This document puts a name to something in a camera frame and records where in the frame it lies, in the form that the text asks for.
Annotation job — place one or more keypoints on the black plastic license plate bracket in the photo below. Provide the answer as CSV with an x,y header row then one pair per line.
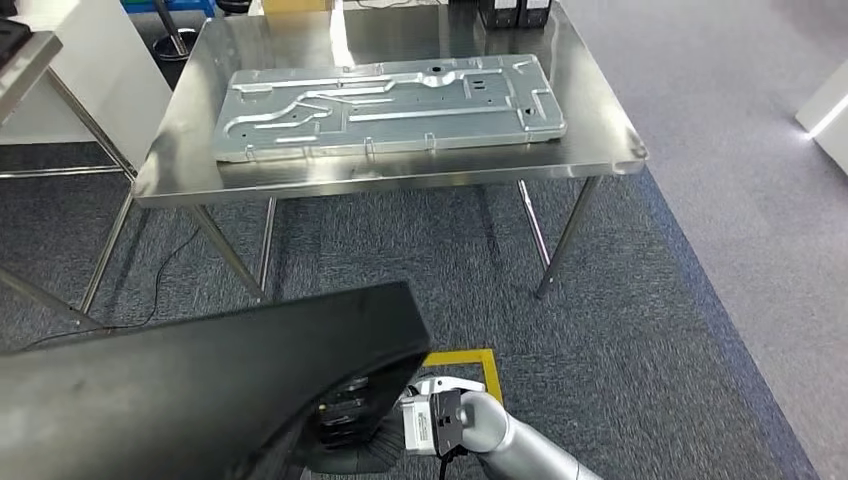
x,y
199,384

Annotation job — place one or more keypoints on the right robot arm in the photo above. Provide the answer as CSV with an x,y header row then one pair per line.
x,y
530,444

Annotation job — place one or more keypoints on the stainless steel workbench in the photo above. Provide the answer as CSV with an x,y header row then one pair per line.
x,y
596,99

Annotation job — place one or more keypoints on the stamped grey metal plate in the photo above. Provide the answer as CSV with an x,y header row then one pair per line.
x,y
397,126

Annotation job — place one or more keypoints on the black box with white label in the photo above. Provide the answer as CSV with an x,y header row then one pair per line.
x,y
497,13
535,13

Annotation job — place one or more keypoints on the cardboard box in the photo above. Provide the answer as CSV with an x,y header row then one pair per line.
x,y
298,6

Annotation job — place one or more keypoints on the black pole with round base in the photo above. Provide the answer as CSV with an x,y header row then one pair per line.
x,y
175,50

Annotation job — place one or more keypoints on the white cabinet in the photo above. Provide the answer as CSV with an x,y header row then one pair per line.
x,y
99,66

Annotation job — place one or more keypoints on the steel side table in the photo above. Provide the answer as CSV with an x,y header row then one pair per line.
x,y
26,66

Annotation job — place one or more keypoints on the white counter with light strips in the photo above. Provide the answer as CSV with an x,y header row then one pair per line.
x,y
835,99

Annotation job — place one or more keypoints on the black tray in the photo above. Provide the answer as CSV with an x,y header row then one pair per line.
x,y
10,40

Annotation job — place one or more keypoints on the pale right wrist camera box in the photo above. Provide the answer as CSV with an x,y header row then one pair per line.
x,y
417,424

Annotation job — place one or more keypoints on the blue metal frame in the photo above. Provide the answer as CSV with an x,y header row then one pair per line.
x,y
192,6

